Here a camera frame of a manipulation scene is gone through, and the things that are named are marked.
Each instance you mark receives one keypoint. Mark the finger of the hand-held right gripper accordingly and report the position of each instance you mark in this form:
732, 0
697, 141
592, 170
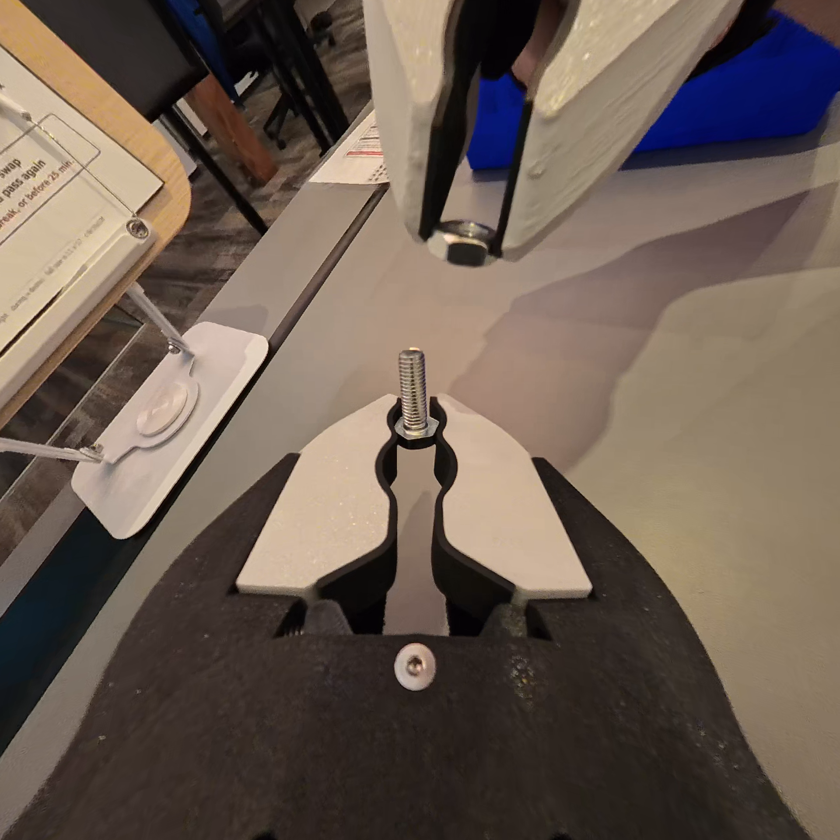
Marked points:
604, 98
407, 98

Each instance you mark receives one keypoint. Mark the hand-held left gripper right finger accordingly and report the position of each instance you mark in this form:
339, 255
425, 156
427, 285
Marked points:
512, 525

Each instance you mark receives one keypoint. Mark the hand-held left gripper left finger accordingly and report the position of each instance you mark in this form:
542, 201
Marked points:
321, 518

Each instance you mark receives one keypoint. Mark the blue plastic bin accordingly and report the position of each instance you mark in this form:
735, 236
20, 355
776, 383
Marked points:
735, 111

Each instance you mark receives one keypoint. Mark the short thin silver bolt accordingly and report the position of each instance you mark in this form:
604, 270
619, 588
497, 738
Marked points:
413, 394

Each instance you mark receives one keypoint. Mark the small silver hex nut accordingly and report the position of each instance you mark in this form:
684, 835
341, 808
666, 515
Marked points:
459, 248

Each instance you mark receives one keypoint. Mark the person's right hand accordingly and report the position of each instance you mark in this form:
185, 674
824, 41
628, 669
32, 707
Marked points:
526, 69

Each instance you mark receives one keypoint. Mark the laminated instruction sheet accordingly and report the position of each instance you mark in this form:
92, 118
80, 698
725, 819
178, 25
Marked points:
358, 157

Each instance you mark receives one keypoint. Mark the black office chair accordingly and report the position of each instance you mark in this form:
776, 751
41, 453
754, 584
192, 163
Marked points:
302, 79

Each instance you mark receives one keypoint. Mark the wood and white document stand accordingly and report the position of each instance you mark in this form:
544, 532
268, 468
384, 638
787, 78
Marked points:
177, 407

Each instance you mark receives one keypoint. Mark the blue jacket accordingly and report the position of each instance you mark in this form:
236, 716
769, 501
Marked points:
197, 39

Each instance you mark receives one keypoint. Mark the black framed display easel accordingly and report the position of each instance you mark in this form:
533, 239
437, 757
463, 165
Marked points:
118, 46

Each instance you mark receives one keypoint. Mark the printed instruction poster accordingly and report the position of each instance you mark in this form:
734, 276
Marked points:
59, 216

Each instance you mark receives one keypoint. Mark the brown wooden post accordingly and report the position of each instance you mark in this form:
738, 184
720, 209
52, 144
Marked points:
229, 131

